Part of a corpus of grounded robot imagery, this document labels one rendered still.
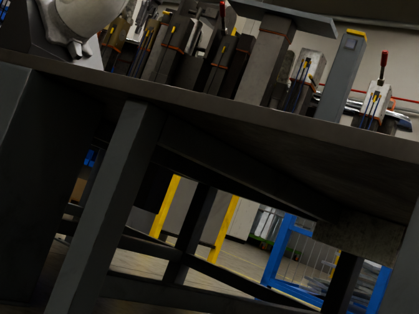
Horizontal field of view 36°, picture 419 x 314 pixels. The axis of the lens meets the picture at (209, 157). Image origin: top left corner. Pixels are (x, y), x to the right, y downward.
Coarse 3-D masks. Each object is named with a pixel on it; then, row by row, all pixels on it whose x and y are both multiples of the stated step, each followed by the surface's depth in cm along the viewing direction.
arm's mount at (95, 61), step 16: (16, 0) 194; (32, 0) 193; (16, 16) 191; (32, 16) 189; (0, 32) 194; (16, 32) 189; (32, 32) 185; (16, 48) 186; (32, 48) 182; (48, 48) 187; (64, 48) 194; (96, 48) 209; (80, 64) 197; (96, 64) 204
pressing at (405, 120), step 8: (128, 40) 261; (136, 40) 260; (288, 88) 243; (312, 96) 241; (320, 96) 231; (312, 104) 251; (352, 104) 227; (360, 104) 226; (344, 112) 246; (352, 112) 243; (392, 112) 222; (400, 120) 228; (408, 120) 221; (400, 128) 238; (408, 128) 234
